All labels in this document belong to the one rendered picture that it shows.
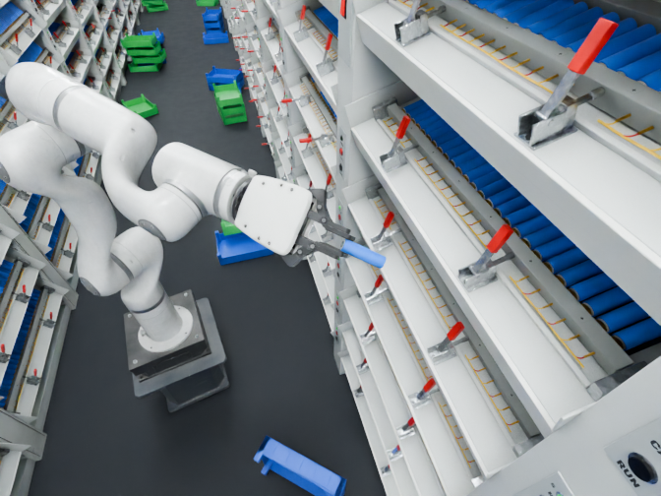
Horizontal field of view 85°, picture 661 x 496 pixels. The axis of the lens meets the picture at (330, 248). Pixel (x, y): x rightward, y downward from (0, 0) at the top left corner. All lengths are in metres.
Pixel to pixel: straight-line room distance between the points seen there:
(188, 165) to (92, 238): 0.54
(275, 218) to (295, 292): 1.41
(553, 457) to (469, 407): 0.20
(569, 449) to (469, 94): 0.35
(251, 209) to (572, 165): 0.39
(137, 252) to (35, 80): 0.54
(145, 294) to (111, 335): 0.82
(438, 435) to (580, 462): 0.43
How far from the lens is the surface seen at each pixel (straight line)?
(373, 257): 0.50
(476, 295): 0.49
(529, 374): 0.45
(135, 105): 4.04
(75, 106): 0.74
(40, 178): 0.95
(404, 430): 1.00
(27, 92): 0.82
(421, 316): 0.69
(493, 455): 0.62
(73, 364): 2.06
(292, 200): 0.52
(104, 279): 1.14
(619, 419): 0.37
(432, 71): 0.49
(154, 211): 0.56
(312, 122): 1.23
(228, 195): 0.54
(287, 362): 1.72
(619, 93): 0.39
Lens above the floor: 1.54
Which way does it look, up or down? 47 degrees down
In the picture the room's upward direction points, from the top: straight up
